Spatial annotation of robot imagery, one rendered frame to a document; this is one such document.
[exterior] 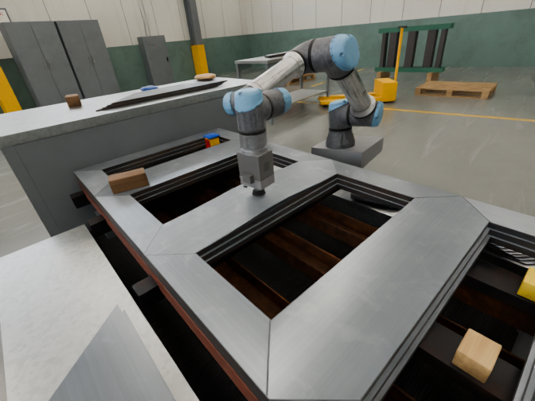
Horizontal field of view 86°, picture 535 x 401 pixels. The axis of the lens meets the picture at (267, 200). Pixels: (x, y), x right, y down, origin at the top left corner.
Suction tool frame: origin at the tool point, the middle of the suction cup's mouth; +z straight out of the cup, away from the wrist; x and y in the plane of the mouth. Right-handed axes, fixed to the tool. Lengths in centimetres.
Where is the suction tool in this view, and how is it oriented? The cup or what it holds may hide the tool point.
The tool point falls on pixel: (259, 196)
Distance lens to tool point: 90.2
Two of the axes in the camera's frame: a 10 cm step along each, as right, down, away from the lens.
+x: 6.3, -4.4, 6.4
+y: 7.7, 2.7, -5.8
